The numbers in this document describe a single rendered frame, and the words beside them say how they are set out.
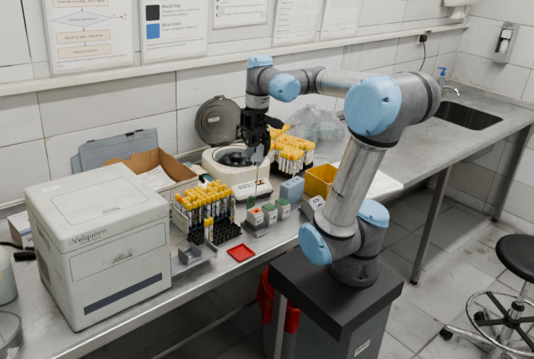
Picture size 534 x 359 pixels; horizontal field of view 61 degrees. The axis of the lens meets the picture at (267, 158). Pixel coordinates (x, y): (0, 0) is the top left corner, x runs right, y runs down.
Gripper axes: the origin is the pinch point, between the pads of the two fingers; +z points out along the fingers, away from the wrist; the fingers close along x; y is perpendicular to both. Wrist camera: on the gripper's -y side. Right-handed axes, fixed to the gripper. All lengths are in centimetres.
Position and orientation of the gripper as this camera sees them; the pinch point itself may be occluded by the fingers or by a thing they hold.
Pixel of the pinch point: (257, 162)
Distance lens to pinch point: 148.0
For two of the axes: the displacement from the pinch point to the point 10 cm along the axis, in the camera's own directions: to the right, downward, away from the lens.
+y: -7.2, 2.6, -6.4
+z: -0.7, 8.9, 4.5
